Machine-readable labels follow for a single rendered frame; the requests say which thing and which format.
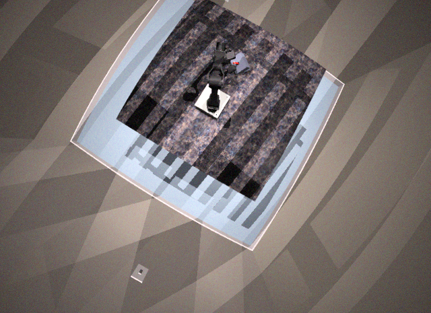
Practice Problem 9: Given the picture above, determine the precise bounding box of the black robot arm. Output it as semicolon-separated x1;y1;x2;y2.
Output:
206;42;236;114

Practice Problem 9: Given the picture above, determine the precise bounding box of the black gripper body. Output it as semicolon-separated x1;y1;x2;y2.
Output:
222;47;236;74

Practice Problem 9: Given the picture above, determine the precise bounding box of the grey sloped panel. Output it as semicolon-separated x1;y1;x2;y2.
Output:
231;53;250;75

